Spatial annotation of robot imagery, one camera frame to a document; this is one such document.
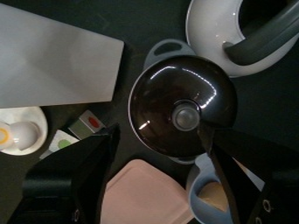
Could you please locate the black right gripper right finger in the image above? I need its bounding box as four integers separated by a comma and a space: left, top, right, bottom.
197, 122, 299, 224

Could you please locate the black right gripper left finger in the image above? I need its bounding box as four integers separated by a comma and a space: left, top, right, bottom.
6, 122, 122, 224

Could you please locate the light blue toy cup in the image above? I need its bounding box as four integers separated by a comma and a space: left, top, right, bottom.
185, 152, 267, 224

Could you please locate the small box with green dot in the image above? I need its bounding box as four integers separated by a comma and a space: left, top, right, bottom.
39, 129, 80, 160

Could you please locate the small box with red dot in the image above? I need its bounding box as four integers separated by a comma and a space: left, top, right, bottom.
67, 109, 109, 140

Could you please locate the white egg cup dish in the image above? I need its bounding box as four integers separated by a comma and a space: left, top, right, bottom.
0, 106, 50, 157

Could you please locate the toy egg half with yolk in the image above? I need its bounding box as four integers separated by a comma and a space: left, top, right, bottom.
0, 122, 15, 151

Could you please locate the dark transparent pot lid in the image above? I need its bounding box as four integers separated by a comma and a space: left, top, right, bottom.
127, 55, 239, 159

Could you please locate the white rectangular board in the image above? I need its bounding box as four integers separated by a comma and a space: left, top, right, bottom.
0, 3, 126, 109

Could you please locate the grey toy pot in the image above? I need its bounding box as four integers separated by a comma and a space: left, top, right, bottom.
143, 38, 221, 165

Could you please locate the white kettle with grey handle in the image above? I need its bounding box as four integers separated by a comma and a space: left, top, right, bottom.
185, 0, 299, 79

